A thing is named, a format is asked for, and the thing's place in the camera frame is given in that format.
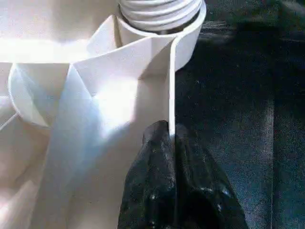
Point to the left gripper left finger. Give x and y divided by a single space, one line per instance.
150 186

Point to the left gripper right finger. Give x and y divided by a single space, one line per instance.
205 191

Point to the white plastic table top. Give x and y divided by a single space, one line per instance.
71 119

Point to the white plastic table leg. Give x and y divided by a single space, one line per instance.
159 12

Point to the black work mat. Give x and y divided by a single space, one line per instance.
248 119

